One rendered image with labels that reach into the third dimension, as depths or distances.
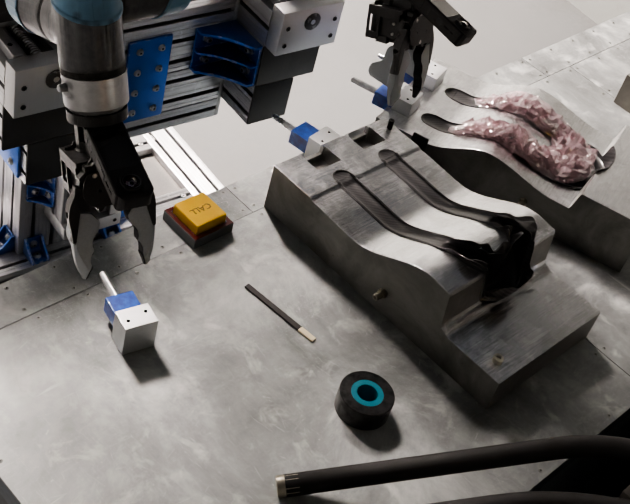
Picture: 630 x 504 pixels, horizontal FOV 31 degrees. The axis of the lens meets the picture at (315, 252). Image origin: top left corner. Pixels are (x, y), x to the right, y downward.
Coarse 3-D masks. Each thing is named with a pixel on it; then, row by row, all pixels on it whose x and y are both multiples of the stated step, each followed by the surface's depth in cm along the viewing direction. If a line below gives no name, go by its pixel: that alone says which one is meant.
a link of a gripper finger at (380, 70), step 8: (392, 48) 177; (384, 56) 178; (392, 56) 177; (408, 56) 176; (376, 64) 178; (384, 64) 178; (408, 64) 177; (376, 72) 178; (384, 72) 178; (400, 72) 176; (384, 80) 178; (392, 80) 176; (400, 80) 177; (392, 88) 177; (400, 88) 178; (392, 96) 178; (392, 104) 179
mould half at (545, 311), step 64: (384, 128) 194; (320, 192) 178; (384, 192) 182; (448, 192) 186; (320, 256) 181; (384, 256) 169; (448, 256) 167; (448, 320) 167; (512, 320) 171; (576, 320) 175; (512, 384) 167
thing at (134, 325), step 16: (112, 288) 162; (112, 304) 159; (128, 304) 160; (144, 304) 158; (112, 320) 159; (128, 320) 156; (144, 320) 156; (112, 336) 160; (128, 336) 156; (144, 336) 158; (128, 352) 158
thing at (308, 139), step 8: (280, 120) 199; (288, 128) 198; (296, 128) 197; (304, 128) 197; (312, 128) 198; (328, 128) 196; (296, 136) 196; (304, 136) 196; (312, 136) 194; (320, 136) 194; (328, 136) 195; (336, 136) 195; (296, 144) 197; (304, 144) 196; (312, 144) 194; (320, 144) 193; (304, 152) 196; (312, 152) 195
